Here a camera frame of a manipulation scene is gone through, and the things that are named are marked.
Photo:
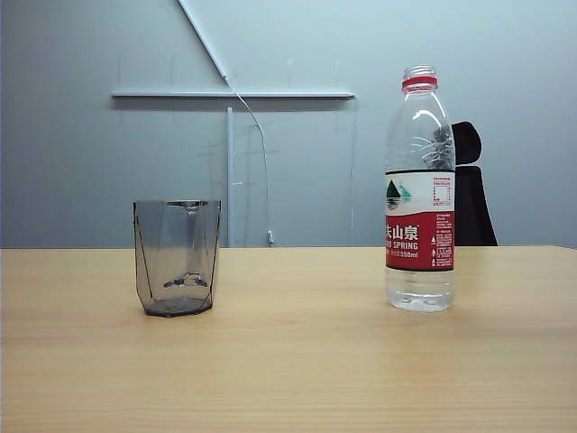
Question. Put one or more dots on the black mesh office chair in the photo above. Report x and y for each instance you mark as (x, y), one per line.
(473, 203)

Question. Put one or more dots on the clear red-label mineral water bottle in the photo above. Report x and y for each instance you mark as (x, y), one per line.
(419, 279)

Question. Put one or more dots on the white vertical wall bar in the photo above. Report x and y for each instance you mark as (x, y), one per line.
(230, 180)

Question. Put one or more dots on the white diagonal wall bar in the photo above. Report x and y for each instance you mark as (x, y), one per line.
(203, 38)

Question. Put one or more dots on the grey transparent faceted cup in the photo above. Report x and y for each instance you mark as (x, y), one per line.
(176, 252)

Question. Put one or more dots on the white horizontal wall bar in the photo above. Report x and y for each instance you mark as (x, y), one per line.
(180, 94)

